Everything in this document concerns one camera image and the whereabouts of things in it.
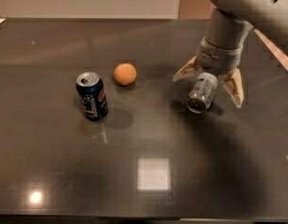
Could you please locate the blue Pepsi can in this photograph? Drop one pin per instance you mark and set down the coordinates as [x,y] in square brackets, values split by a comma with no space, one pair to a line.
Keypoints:
[91,93]

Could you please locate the orange fruit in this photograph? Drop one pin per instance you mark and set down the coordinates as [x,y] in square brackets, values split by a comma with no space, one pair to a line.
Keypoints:
[125,74]

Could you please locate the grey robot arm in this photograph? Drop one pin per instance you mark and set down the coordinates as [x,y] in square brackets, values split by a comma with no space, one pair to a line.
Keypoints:
[232,20]

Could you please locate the silver green 7up can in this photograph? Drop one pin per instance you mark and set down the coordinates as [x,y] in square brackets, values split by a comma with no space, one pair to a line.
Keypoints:
[201,95]

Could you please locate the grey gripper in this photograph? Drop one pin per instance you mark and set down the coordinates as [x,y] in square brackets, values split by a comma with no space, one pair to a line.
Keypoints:
[217,57]

